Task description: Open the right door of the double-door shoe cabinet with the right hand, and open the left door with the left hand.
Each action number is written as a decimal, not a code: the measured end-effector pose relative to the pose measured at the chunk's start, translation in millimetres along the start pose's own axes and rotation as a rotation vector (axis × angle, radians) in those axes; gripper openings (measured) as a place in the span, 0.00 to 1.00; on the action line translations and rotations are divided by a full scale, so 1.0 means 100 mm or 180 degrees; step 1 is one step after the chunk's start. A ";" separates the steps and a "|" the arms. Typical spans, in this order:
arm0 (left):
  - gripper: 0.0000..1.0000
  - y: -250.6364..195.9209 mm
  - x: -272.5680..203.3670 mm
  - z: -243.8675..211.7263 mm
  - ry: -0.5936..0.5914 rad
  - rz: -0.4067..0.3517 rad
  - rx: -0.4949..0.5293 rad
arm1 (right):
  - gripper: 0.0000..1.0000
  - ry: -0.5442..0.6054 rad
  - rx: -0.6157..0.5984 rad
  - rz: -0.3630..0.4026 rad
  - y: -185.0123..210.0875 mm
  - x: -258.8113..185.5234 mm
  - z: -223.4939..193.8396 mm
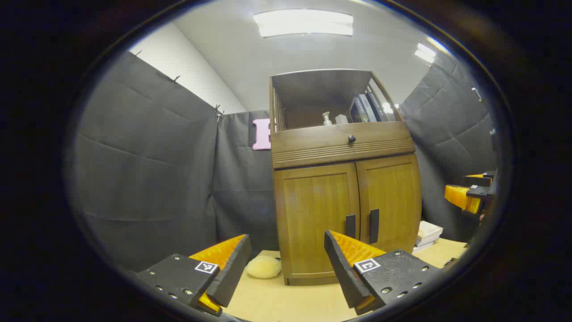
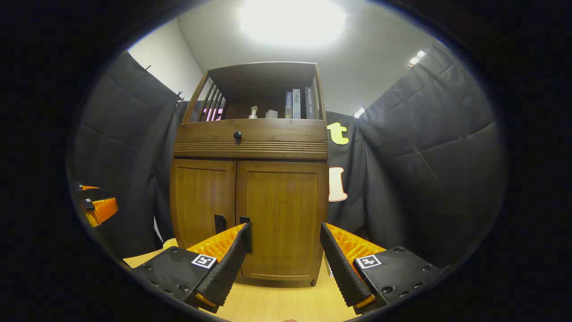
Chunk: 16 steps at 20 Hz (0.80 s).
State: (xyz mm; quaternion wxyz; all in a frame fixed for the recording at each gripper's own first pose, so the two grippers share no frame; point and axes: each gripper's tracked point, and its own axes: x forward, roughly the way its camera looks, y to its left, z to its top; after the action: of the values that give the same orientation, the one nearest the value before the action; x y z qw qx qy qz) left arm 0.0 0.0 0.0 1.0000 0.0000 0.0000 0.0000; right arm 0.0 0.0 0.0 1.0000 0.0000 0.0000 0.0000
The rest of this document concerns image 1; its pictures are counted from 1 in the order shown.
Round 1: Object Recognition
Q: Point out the grey upright book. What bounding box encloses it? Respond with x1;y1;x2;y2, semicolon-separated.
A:
359;94;378;122

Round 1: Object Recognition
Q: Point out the beige flat book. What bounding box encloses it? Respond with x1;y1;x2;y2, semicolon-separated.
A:
418;220;444;240

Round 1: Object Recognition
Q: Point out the small ceiling light panel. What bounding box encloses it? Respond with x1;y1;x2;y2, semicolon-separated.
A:
414;42;437;64

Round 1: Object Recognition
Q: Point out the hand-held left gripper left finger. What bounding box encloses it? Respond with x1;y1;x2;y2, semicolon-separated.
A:
134;233;252;317

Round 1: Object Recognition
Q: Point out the black backdrop cloth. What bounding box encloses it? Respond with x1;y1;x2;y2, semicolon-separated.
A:
74;49;499;273

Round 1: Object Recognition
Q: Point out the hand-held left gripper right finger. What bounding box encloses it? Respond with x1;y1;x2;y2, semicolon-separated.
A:
324;229;447;316

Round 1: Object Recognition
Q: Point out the wooden cabinet door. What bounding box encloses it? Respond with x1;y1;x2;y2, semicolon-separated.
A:
356;153;423;253
273;162;361;280

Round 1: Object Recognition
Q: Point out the large ceiling light panel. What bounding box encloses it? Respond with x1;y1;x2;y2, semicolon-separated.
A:
253;9;354;38

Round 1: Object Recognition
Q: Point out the wooden drawer with black knob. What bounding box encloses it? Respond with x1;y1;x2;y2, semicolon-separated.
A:
271;121;416;169

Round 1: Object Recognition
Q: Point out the cream round sponge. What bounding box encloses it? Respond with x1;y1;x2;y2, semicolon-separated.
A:
246;255;282;279

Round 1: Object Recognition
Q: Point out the wooden double-door shoe cabinet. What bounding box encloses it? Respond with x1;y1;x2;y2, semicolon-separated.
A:
269;68;423;287

